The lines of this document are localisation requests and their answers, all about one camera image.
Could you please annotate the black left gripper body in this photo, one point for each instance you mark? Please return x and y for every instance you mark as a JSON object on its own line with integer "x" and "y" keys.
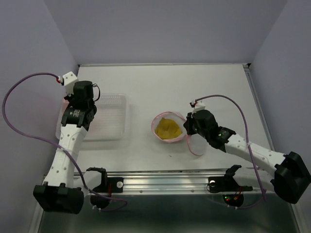
{"x": 70, "y": 99}

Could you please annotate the aluminium front rail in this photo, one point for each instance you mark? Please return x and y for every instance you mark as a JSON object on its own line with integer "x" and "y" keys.
{"x": 178, "y": 182}

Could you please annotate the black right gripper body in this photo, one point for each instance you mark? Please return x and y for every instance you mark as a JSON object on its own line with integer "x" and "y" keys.
{"x": 192, "y": 126}

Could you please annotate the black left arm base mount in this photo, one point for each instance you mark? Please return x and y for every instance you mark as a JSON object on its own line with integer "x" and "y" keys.
{"x": 103, "y": 187}

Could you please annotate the white mesh laundry bag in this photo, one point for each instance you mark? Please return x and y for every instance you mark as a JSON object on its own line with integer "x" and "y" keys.
{"x": 196, "y": 144}

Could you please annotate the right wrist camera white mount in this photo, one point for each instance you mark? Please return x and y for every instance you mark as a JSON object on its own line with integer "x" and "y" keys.
{"x": 197, "y": 105}

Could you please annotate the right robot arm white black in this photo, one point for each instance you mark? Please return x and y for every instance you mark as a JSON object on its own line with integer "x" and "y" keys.
{"x": 284, "y": 174}

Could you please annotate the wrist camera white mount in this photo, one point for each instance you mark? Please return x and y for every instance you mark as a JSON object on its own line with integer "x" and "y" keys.
{"x": 197, "y": 105}
{"x": 68, "y": 80}

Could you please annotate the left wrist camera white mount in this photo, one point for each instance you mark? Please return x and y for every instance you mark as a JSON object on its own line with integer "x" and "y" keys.
{"x": 68, "y": 80}

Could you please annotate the yellow garment in bag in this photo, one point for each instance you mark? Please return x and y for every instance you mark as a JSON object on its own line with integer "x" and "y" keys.
{"x": 168, "y": 129}

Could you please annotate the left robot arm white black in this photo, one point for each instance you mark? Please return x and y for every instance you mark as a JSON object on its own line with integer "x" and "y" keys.
{"x": 57, "y": 193}

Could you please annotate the pink bra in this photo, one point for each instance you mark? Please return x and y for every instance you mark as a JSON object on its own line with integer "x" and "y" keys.
{"x": 64, "y": 105}

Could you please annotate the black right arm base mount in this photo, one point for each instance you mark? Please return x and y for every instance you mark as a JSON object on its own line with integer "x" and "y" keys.
{"x": 233, "y": 196}

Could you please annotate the white perforated plastic basket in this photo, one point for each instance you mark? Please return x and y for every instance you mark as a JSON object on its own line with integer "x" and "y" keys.
{"x": 110, "y": 121}

